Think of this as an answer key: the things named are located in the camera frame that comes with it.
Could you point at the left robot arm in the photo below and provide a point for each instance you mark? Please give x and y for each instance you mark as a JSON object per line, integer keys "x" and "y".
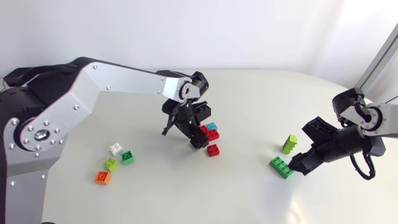
{"x": 124, "y": 81}

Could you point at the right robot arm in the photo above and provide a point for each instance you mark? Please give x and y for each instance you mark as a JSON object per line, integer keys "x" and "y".
{"x": 376, "y": 119}

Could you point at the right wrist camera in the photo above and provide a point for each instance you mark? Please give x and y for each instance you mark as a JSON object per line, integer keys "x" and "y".
{"x": 317, "y": 129}

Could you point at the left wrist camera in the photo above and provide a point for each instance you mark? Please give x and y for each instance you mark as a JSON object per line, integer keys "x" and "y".
{"x": 203, "y": 112}

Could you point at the large red toy brick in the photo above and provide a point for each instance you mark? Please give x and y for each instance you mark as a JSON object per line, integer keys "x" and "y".
{"x": 203, "y": 128}

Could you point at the small green toy brick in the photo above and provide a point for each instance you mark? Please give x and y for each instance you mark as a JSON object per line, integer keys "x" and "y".
{"x": 127, "y": 157}

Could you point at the large lime toy brick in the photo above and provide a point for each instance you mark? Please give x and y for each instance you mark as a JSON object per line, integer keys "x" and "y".
{"x": 289, "y": 144}

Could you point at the small clear blue toy brick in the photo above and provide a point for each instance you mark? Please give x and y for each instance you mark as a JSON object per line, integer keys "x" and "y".
{"x": 211, "y": 126}

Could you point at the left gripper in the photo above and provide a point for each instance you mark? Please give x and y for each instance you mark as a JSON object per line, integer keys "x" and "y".
{"x": 183, "y": 116}

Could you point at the small orange toy brick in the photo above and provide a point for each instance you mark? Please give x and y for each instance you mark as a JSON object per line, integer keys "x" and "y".
{"x": 103, "y": 178}

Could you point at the small red toy brick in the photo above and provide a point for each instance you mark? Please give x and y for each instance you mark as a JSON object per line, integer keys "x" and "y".
{"x": 213, "y": 150}
{"x": 213, "y": 136}

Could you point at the small white toy brick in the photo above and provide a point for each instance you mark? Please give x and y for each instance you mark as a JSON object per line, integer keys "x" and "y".
{"x": 116, "y": 150}

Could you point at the small lime toy brick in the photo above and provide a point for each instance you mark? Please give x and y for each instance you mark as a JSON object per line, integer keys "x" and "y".
{"x": 111, "y": 165}

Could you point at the large green toy brick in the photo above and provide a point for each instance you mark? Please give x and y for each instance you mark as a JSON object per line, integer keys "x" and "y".
{"x": 281, "y": 167}

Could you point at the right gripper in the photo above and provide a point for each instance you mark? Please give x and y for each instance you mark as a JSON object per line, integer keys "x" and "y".
{"x": 323, "y": 152}

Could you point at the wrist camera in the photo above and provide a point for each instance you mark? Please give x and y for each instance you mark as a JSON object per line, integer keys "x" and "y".
{"x": 317, "y": 129}
{"x": 203, "y": 112}

